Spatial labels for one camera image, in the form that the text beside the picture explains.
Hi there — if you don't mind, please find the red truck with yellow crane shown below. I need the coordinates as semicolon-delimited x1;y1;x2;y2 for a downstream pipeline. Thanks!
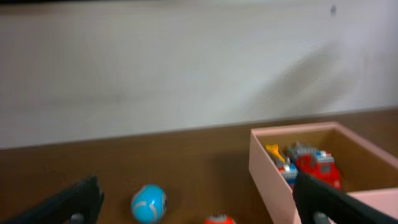
266;144;299;188

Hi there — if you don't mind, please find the orange-red toy ball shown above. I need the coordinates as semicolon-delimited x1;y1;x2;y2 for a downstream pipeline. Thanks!
203;214;236;224

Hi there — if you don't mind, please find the red toy fire truck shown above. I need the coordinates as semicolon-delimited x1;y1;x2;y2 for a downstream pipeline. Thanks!
287;142;342;190

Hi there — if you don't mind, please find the pink cardboard box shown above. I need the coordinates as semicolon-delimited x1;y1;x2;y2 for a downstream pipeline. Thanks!
249;122;397;223

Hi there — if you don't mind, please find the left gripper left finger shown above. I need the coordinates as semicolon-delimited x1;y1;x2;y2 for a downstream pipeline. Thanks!
2;175;104;224

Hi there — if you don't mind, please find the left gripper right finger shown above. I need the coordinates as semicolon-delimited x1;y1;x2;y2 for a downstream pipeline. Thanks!
292;172;397;224

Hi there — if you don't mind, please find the blue toy ball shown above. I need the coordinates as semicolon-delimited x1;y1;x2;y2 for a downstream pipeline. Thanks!
130;184;168;223

